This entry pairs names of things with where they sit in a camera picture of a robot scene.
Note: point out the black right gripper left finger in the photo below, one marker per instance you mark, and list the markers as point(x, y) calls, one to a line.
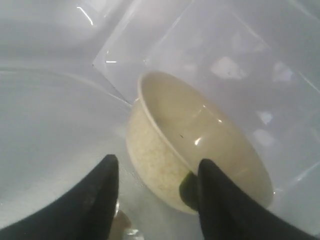
point(85, 212)

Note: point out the cream ceramic bowl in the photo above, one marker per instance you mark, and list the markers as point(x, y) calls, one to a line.
point(172, 127)

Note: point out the glass microwave turntable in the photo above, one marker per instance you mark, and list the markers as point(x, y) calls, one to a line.
point(54, 129)

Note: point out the white microwave oven body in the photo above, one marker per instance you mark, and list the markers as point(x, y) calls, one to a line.
point(258, 61)

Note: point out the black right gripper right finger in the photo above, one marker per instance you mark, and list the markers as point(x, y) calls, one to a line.
point(228, 213)

